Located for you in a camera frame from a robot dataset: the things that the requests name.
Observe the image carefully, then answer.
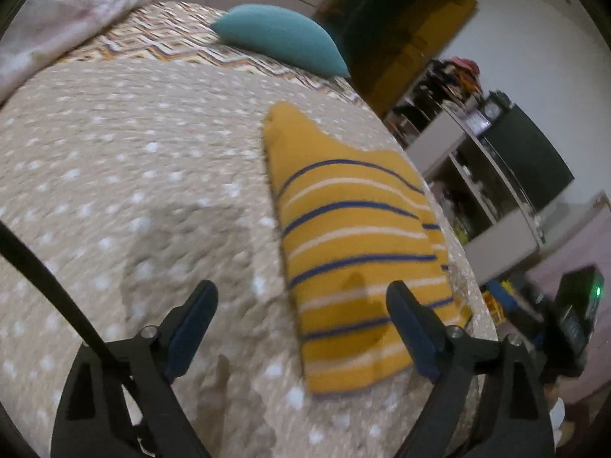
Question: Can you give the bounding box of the black ornate clock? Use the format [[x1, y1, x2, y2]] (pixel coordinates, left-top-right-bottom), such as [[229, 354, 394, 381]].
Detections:
[[481, 90, 515, 122]]

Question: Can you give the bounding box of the beige dotted blanket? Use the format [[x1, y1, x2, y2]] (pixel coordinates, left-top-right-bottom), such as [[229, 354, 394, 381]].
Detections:
[[0, 55, 499, 458]]

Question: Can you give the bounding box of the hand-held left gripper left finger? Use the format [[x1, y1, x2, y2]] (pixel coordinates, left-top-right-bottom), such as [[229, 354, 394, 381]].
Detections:
[[50, 279, 219, 458]]

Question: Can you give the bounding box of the zigzag patterned bed sheet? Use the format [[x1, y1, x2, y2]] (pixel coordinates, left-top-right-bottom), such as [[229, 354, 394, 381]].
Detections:
[[60, 0, 366, 103]]

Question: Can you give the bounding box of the black cable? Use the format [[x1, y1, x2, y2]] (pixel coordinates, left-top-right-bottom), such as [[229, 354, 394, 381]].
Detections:
[[0, 222, 122, 361]]

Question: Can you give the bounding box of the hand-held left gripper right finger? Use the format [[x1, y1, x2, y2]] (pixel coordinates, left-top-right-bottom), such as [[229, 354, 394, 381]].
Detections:
[[386, 281, 557, 458]]

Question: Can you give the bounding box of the teal pillow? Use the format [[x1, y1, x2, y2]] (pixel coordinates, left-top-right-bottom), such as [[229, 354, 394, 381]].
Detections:
[[210, 4, 351, 78]]

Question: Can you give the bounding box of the yellow striped sweater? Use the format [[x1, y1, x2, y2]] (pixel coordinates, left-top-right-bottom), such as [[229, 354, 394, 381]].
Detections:
[[262, 101, 473, 396]]

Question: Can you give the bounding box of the dark flat screen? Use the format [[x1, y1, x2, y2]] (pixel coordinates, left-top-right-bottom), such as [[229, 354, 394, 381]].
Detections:
[[481, 102, 576, 211]]

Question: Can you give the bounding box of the wooden door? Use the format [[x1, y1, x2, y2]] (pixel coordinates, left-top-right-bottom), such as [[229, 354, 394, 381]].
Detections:
[[312, 0, 479, 116]]

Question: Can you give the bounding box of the white shelf unit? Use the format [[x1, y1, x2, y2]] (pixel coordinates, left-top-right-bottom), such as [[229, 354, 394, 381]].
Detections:
[[405, 105, 547, 284]]

